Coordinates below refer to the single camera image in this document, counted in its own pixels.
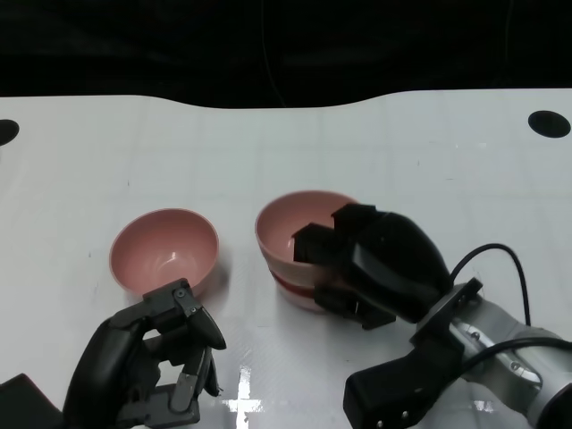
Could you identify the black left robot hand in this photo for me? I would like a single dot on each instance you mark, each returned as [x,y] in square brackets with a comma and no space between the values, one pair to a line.
[107,371]

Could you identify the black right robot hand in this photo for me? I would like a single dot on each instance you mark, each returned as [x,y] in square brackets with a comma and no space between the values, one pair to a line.
[393,263]

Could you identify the pink plastic bowl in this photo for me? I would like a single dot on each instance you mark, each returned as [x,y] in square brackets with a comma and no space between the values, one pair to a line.
[299,304]
[165,250]
[277,232]

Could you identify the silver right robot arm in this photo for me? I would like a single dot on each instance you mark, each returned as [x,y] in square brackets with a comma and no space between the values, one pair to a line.
[496,326]

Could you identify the black table grommet hole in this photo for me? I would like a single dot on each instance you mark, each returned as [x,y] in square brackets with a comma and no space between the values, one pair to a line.
[7,132]
[549,123]

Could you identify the black backdrop cloth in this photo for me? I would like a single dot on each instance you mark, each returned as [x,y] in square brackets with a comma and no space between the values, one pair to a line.
[179,44]

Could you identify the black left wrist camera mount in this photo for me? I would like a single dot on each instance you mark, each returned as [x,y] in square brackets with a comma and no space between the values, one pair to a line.
[22,402]

